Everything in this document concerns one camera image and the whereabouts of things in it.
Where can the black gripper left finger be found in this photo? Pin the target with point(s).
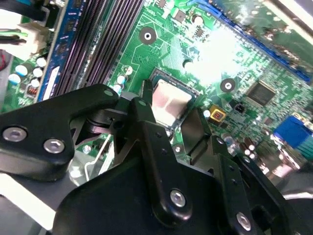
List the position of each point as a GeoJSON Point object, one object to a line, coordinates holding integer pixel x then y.
{"type": "Point", "coordinates": [36, 132]}

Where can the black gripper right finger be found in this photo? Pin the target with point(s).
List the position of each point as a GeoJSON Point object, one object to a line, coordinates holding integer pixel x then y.
{"type": "Point", "coordinates": [195, 132]}

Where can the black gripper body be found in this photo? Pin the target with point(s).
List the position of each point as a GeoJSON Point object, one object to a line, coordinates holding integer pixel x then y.
{"type": "Point", "coordinates": [110, 203]}

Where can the silver CPU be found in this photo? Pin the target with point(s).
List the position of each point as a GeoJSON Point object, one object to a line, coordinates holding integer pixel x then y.
{"type": "Point", "coordinates": [171, 102]}

